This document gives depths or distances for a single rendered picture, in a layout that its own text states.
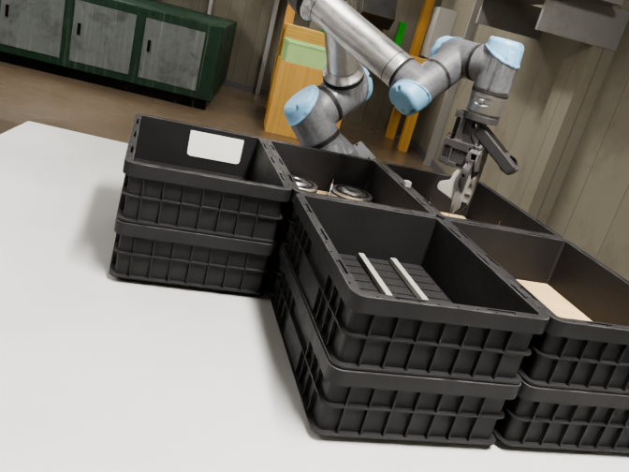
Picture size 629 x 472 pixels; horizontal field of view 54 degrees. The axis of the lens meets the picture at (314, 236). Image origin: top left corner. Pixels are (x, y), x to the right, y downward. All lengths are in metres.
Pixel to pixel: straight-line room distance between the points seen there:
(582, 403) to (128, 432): 0.65
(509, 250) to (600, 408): 0.39
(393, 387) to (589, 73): 3.41
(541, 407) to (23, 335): 0.78
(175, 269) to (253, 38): 7.61
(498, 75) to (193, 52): 5.45
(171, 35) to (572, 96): 4.02
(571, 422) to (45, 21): 6.38
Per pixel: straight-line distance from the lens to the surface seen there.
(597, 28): 4.09
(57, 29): 6.87
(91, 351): 0.98
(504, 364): 0.93
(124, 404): 0.89
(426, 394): 0.91
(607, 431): 1.12
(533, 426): 1.03
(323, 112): 1.72
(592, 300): 1.30
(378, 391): 0.87
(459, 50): 1.36
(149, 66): 6.67
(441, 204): 1.67
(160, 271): 1.17
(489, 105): 1.31
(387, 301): 0.78
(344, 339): 0.81
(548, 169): 4.14
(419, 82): 1.28
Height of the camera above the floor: 1.24
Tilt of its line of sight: 20 degrees down
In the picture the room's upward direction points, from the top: 15 degrees clockwise
